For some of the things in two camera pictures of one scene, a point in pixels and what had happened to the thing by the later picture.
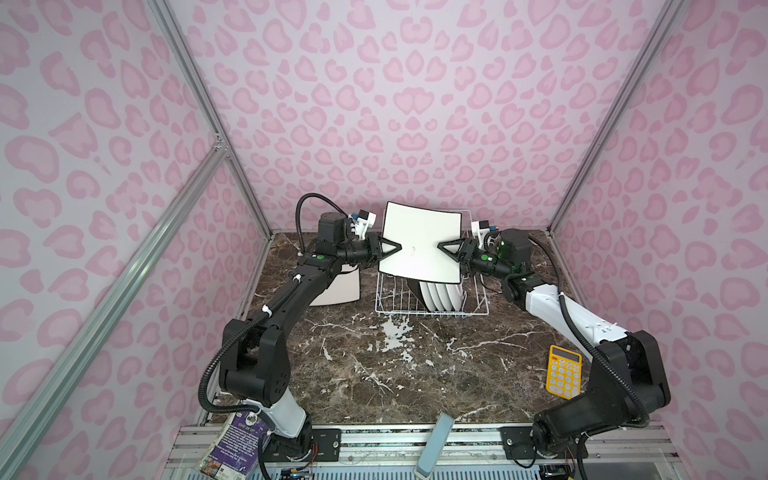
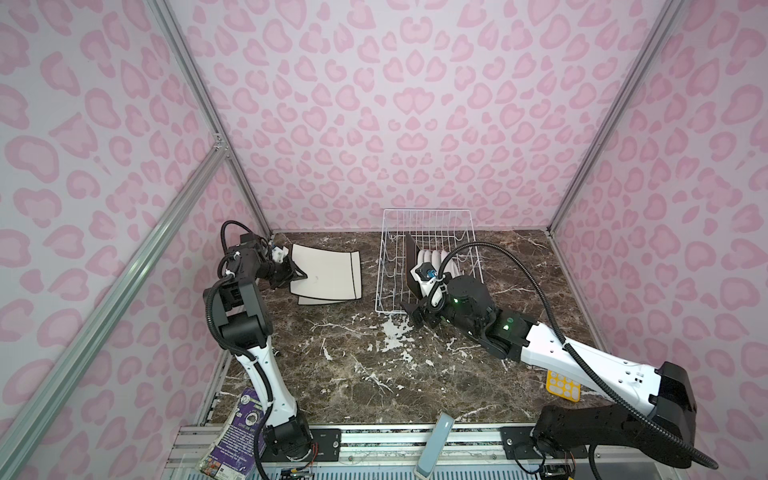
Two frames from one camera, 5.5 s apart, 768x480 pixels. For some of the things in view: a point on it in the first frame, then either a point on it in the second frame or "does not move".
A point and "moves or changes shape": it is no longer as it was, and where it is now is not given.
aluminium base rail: (628, 451) does not move
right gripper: (466, 252) to (414, 313)
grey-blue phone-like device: (434, 446) does not move
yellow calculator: (564, 372) does not move
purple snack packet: (233, 452) does not move
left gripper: (374, 243) to (288, 276)
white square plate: (419, 231) moves or changes shape
